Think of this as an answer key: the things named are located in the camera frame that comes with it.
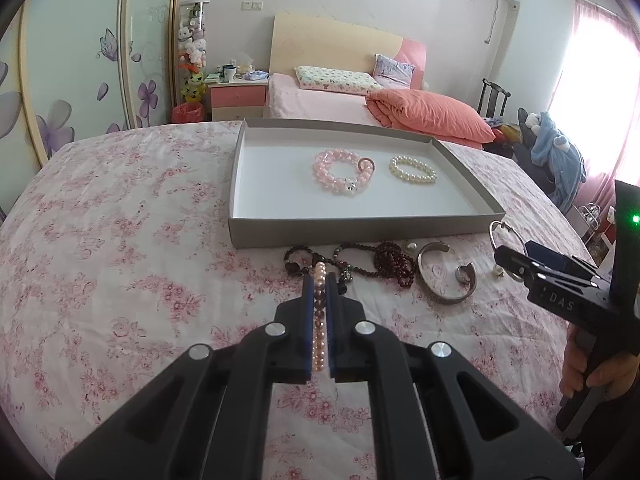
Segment grey cardboard tray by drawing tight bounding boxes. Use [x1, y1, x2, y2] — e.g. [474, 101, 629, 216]
[227, 118, 507, 251]

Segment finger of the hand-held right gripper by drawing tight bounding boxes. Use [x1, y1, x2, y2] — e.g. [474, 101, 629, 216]
[523, 240, 610, 282]
[492, 245, 551, 287]

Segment folded coral quilt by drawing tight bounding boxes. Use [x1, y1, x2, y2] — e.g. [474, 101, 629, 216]
[365, 87, 496, 144]

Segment beige and pink headboard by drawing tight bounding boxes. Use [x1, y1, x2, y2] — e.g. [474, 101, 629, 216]
[269, 14, 428, 81]

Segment pink curtain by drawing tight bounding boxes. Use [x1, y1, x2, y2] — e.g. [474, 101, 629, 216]
[547, 0, 640, 211]

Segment bed with pink sheet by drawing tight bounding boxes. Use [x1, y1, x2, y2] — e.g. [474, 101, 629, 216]
[262, 72, 388, 128]

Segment floral pillow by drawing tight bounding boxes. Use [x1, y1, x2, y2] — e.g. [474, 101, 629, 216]
[293, 65, 383, 97]

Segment flower print sliding wardrobe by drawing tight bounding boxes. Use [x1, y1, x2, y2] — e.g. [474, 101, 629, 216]
[0, 0, 182, 211]

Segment dark bead charm bracelet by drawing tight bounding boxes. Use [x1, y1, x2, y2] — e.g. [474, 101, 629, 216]
[332, 242, 376, 296]

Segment plush toy display tube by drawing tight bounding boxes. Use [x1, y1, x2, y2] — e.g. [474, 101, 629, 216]
[176, 1, 210, 108]

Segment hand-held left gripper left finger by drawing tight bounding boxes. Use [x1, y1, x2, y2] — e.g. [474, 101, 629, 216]
[55, 275, 321, 480]

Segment white pearl bracelet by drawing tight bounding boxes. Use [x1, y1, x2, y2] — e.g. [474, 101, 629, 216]
[389, 155, 437, 186]

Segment pink floral bedsheet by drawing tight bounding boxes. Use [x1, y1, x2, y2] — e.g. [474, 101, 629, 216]
[0, 120, 601, 480]

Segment dark wooden chair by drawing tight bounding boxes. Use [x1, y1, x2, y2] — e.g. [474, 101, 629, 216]
[476, 78, 511, 117]

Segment silver hoop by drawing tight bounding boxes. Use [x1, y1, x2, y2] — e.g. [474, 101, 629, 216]
[489, 220, 526, 252]

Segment dark red bead bracelet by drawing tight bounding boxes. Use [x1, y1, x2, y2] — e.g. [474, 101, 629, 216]
[372, 241, 418, 291]

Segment person's right hand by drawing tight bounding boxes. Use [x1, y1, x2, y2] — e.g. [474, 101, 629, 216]
[561, 322, 640, 402]

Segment black bead bracelet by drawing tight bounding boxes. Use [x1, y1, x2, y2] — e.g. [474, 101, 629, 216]
[283, 245, 321, 277]

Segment pink bead bracelet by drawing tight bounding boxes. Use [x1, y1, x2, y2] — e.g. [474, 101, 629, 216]
[312, 147, 376, 197]

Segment red waste bin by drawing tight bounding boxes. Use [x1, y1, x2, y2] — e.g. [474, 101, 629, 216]
[171, 101, 206, 124]

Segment person's right forearm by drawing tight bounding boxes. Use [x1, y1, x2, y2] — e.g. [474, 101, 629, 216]
[580, 385, 640, 480]

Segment blue plush robe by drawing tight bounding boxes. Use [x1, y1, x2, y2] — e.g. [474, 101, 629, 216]
[530, 111, 587, 207]

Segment pink pearl bracelet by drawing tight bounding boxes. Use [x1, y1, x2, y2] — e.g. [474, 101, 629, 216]
[310, 261, 331, 373]

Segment grey chair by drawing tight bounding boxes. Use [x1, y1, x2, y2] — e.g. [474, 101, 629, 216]
[514, 107, 568, 198]

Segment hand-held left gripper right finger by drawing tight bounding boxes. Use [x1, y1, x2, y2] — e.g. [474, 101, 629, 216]
[326, 274, 583, 480]

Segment silver cuff bangle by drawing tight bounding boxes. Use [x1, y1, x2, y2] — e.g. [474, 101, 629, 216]
[417, 242, 476, 304]

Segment small purple pillow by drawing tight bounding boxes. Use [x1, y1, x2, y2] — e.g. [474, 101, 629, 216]
[372, 54, 416, 89]

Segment pink and beige nightstand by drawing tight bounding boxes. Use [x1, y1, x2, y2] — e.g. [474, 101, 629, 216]
[207, 80, 268, 122]

